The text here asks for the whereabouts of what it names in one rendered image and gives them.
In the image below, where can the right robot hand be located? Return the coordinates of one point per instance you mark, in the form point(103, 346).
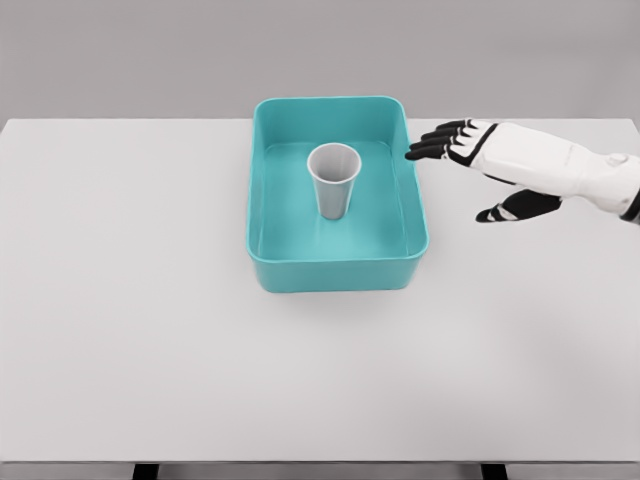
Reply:
point(515, 155)

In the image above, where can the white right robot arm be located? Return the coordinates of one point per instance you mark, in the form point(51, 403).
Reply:
point(612, 177)

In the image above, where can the teal plastic basket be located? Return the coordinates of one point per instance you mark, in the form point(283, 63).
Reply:
point(336, 195)

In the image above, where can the white paper cup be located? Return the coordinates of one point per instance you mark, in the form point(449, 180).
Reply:
point(334, 177)

